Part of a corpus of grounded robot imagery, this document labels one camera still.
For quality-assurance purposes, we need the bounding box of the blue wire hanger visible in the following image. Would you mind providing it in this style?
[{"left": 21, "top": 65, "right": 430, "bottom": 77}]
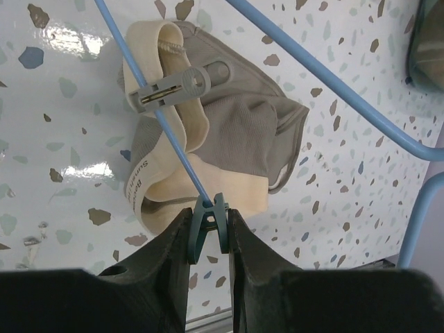
[{"left": 93, "top": 0, "right": 444, "bottom": 270}]

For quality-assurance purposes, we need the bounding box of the teal clothes peg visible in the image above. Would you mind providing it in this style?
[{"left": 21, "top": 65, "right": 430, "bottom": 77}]
[{"left": 187, "top": 193, "right": 230, "bottom": 265}]

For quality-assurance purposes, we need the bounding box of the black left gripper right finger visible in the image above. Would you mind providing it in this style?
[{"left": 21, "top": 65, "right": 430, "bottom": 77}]
[{"left": 228, "top": 209, "right": 443, "bottom": 332}]

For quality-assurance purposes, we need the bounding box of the aluminium extrusion rail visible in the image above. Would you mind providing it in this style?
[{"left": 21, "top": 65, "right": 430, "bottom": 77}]
[{"left": 185, "top": 259, "right": 395, "bottom": 332}]

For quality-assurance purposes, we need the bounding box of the grey clothes peg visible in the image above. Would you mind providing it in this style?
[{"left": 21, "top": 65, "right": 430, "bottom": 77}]
[{"left": 128, "top": 59, "right": 233, "bottom": 114}]

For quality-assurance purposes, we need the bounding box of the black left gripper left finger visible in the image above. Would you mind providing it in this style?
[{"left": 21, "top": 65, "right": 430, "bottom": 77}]
[{"left": 1, "top": 208, "right": 192, "bottom": 332}]

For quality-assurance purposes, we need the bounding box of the teal plastic laundry basin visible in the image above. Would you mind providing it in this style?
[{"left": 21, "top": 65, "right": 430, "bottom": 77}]
[{"left": 407, "top": 0, "right": 443, "bottom": 92}]

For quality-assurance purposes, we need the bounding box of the grey beige underwear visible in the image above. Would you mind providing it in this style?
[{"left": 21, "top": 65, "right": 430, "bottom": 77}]
[{"left": 125, "top": 21, "right": 309, "bottom": 234}]

